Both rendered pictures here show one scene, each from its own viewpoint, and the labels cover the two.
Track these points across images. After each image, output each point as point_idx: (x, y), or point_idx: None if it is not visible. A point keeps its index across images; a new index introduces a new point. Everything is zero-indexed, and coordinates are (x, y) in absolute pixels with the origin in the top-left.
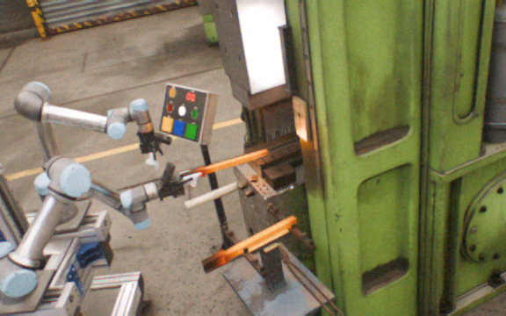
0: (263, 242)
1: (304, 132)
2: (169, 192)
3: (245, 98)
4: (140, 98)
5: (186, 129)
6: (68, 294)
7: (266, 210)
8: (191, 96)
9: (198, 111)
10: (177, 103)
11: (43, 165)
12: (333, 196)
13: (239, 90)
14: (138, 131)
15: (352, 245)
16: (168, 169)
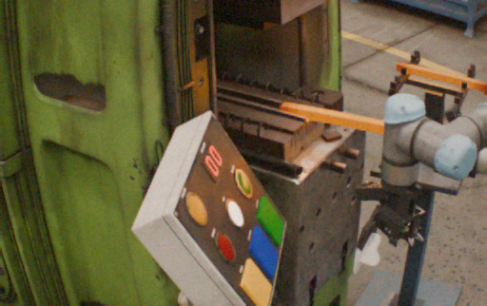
0: (440, 85)
1: None
2: None
3: None
4: (392, 102)
5: (265, 233)
6: None
7: (365, 139)
8: (214, 158)
9: (241, 170)
10: (218, 216)
11: None
12: (341, 48)
13: None
14: (412, 192)
15: None
16: (459, 112)
